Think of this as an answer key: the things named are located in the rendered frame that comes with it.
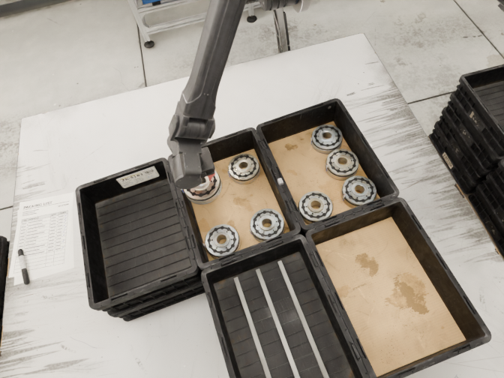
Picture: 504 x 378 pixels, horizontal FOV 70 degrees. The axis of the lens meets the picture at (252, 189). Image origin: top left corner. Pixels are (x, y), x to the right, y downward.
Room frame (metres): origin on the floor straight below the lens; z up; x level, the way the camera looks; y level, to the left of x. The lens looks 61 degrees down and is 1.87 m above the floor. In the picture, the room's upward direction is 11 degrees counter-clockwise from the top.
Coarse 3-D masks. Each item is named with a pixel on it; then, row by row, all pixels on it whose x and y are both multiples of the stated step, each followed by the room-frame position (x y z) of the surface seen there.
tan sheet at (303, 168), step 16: (272, 144) 0.74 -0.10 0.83; (288, 144) 0.72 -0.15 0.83; (304, 144) 0.71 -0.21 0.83; (288, 160) 0.66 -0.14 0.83; (304, 160) 0.64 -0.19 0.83; (320, 160) 0.63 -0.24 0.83; (288, 176) 0.60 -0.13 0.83; (304, 176) 0.58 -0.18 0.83; (320, 176) 0.57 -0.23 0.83; (304, 192) 0.53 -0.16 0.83; (336, 192) 0.50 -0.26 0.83; (336, 208) 0.45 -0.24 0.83
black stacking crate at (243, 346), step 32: (256, 256) 0.32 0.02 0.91; (288, 256) 0.33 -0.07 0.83; (224, 288) 0.28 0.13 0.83; (256, 288) 0.26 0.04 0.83; (320, 288) 0.21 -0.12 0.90; (224, 320) 0.19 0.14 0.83; (256, 320) 0.17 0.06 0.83; (288, 320) 0.16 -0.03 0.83; (320, 320) 0.14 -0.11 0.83; (256, 352) 0.09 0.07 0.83; (320, 352) 0.06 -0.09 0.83
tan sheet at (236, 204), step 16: (224, 160) 0.71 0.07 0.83; (224, 176) 0.64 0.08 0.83; (224, 192) 0.58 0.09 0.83; (240, 192) 0.57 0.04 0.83; (256, 192) 0.56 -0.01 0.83; (272, 192) 0.55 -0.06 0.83; (208, 208) 0.54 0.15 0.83; (224, 208) 0.52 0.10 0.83; (240, 208) 0.51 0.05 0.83; (256, 208) 0.50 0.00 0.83; (272, 208) 0.49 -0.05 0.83; (208, 224) 0.48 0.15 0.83; (240, 224) 0.46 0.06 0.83; (224, 240) 0.42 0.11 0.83; (240, 240) 0.41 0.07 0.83; (256, 240) 0.40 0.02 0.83; (208, 256) 0.38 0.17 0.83
